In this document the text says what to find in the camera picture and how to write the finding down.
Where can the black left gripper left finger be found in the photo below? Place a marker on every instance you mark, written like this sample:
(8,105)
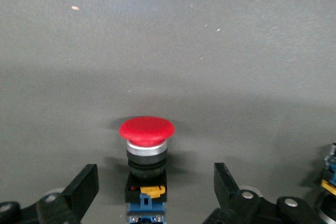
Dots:
(78,192)

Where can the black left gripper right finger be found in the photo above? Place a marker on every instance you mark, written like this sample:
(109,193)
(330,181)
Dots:
(231,195)

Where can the red mushroom push button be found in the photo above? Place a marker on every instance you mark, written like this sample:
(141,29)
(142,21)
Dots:
(147,129)

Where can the green mushroom push button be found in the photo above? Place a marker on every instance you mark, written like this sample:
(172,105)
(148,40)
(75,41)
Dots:
(330,179)

